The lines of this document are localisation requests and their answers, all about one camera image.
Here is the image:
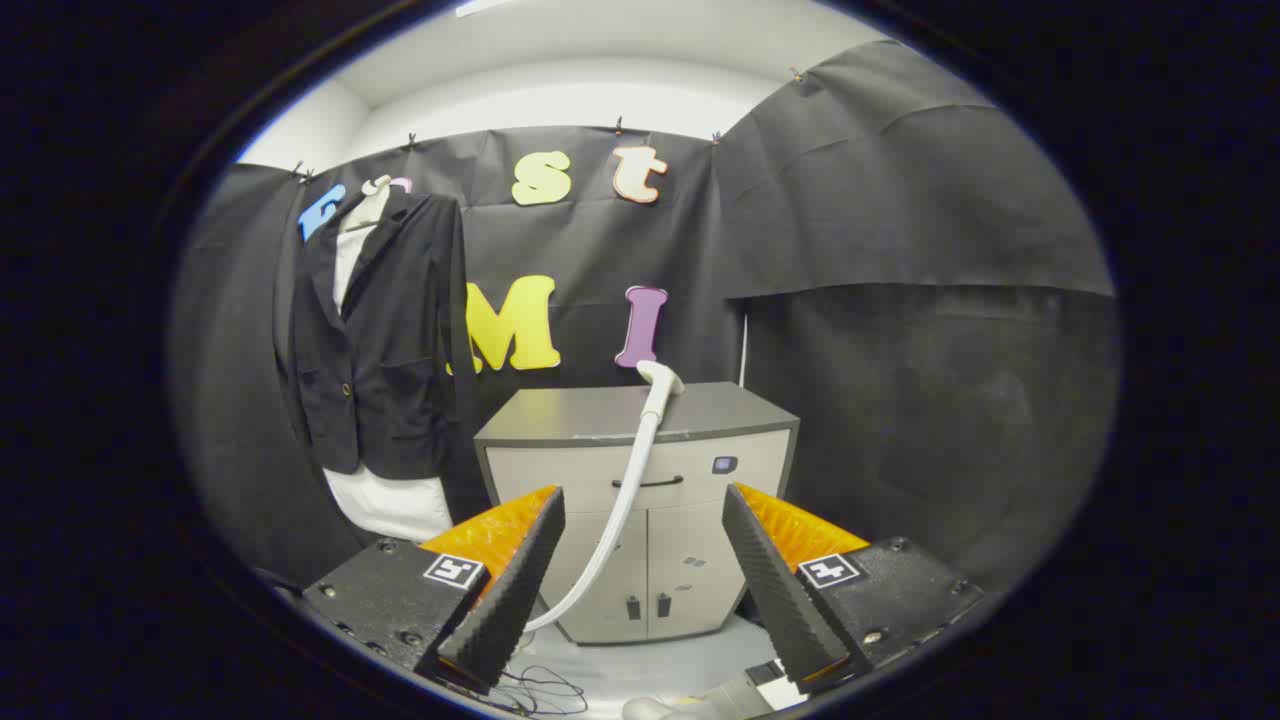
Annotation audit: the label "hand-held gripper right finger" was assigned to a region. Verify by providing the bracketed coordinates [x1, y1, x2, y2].
[722, 482, 986, 696]

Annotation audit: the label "white garment steamer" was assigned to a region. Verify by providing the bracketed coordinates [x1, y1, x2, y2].
[522, 360, 687, 634]

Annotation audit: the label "cream plastic hanger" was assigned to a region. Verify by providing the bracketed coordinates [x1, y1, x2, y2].
[340, 175, 393, 233]

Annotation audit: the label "white shirt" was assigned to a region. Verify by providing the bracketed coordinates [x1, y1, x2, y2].
[322, 225, 453, 543]

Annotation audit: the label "grey cabinet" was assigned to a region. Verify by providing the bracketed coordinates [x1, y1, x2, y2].
[473, 381, 801, 646]

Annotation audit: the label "black backdrop cloth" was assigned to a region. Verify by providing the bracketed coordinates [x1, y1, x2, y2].
[168, 40, 1119, 601]

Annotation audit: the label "black suit jacket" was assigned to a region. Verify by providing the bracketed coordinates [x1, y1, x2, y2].
[275, 190, 479, 481]

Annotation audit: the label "thin black cables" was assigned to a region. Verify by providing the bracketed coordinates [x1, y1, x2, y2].
[440, 665, 589, 717]

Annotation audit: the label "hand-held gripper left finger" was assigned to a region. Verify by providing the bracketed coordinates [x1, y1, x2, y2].
[300, 485, 567, 696]

